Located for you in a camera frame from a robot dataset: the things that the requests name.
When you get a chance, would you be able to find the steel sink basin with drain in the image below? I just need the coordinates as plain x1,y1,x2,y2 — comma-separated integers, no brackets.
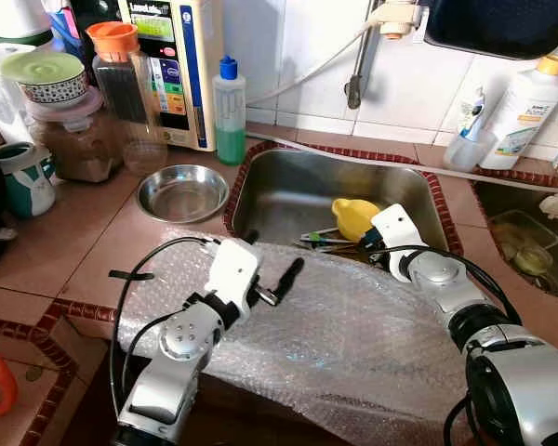
231,147,452,256

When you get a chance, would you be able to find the steel bowl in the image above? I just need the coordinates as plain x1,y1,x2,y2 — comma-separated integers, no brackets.
136,164,232,225

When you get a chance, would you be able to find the green detergent bottle blue cap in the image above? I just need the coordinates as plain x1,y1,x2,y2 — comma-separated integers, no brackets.
212,56,248,166

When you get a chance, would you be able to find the clear bubble wrap sheet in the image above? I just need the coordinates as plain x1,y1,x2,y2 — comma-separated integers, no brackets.
119,228,503,446

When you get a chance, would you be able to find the steel sink basin holding dishes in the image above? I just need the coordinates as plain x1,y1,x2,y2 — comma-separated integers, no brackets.
472,177,558,298

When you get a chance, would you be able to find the clear plastic cup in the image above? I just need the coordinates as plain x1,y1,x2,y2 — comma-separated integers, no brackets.
444,128,498,173

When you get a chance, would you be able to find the clear plastic food container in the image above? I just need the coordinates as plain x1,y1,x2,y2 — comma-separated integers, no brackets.
488,209,551,270

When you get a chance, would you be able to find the small glass jar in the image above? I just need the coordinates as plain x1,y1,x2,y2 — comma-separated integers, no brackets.
513,243,554,278

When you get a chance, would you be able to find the white squeeze tube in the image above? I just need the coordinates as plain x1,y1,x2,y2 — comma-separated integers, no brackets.
458,86,489,145

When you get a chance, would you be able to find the beige water filter appliance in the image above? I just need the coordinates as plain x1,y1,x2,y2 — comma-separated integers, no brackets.
119,0,226,152

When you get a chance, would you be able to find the white bottle orange cap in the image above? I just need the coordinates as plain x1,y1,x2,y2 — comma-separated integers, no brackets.
479,54,558,171

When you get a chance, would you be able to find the brown filled jar pink lid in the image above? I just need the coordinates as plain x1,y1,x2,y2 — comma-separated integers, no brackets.
26,88,126,184

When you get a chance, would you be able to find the green and white mug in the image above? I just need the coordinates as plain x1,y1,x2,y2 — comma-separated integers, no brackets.
0,141,57,219

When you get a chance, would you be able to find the clear jar orange lid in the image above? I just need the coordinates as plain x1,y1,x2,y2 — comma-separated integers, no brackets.
86,20,168,176

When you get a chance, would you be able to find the dark blue basin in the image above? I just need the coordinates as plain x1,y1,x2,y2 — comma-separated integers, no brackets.
423,0,558,61

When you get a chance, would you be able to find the orange plastic item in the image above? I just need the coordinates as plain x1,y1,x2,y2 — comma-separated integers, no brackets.
0,339,20,421

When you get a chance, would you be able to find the patterned bowl green lid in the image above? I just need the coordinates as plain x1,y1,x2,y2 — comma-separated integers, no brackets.
0,50,89,105

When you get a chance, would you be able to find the white jar green band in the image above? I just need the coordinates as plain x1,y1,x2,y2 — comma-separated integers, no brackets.
0,0,55,47

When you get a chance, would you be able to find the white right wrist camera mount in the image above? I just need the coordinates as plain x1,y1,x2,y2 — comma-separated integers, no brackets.
369,204,429,280

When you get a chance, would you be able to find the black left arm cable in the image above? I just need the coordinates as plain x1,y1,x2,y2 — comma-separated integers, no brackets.
112,235,215,410

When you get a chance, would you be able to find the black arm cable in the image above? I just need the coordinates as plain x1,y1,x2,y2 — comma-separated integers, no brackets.
381,243,522,326
112,235,215,410

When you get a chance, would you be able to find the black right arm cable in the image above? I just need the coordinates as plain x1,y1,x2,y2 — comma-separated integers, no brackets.
381,243,522,326

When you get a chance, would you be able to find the wall tap dark spout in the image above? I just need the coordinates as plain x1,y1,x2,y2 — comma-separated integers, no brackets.
344,0,424,111

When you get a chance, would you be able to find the white water hose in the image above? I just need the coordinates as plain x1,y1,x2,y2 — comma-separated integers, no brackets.
246,28,368,108

